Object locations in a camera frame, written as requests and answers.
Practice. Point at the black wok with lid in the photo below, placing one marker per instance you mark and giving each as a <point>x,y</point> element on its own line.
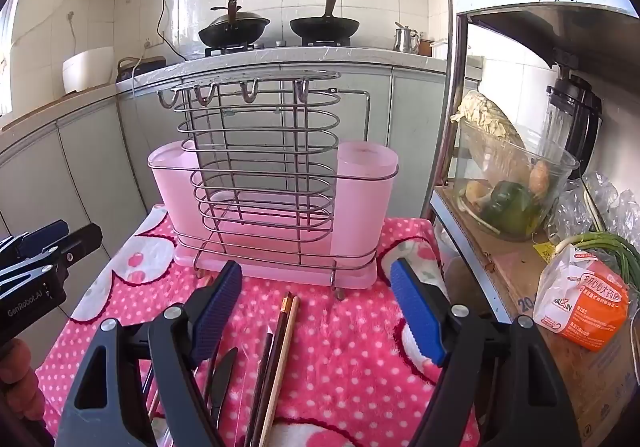
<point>232,29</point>

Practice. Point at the potato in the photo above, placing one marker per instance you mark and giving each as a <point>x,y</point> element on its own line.
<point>540,177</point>

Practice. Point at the grey base cabinets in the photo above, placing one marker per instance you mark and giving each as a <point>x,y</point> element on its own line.
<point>75,167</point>

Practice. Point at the thin metal utensil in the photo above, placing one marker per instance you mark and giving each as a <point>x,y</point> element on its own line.
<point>150,392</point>

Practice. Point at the black plastic knife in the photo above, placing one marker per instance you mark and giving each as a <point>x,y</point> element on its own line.
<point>222,387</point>

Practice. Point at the dark chopstick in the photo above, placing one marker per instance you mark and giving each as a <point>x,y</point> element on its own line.
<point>262,377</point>

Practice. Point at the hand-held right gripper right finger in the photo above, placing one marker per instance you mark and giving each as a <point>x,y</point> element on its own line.
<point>417,312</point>

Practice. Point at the pink plastic drip tray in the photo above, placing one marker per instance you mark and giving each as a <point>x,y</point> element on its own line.
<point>280,272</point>

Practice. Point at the stainless steel kettle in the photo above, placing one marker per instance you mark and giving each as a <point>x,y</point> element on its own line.
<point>406,39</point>

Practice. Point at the white rice cooker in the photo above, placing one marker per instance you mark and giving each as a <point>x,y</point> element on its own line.
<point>87,69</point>

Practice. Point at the clear glass bowl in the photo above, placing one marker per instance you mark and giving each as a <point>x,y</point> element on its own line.
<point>515,197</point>

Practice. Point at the brown chopstick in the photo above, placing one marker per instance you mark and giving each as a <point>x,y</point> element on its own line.
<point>275,342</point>

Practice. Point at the pink plastic utensil cup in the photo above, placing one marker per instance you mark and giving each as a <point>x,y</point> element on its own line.
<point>170,192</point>
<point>367,207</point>

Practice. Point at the green pepper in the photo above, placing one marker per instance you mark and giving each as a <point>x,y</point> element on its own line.
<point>510,209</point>

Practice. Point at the gas stove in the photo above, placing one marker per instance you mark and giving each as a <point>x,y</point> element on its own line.
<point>280,45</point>

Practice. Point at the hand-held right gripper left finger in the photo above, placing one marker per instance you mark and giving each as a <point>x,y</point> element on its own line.
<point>220,307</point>

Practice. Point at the green onions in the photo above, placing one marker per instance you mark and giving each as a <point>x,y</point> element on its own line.
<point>607,247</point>

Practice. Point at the black blender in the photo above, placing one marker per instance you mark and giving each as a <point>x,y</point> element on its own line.
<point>575,122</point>

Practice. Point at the pink polka dot blanket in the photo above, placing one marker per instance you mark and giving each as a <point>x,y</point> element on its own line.
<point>350,352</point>

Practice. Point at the napa cabbage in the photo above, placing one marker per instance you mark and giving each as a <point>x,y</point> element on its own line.
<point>487,117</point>

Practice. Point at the metal shelf rack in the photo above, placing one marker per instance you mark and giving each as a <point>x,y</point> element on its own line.
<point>452,77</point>

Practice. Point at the person's left hand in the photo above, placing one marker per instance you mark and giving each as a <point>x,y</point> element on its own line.
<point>17,367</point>

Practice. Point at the black countertop appliance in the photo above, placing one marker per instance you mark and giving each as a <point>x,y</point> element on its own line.
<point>142,67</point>

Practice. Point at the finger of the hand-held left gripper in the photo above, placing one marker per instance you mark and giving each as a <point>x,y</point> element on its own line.
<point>80,237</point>
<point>42,234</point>

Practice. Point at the orange and white packet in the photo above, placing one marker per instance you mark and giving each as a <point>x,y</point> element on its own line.
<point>582,307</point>

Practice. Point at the clear plastic bags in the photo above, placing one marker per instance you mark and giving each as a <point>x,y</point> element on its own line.
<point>575,207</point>

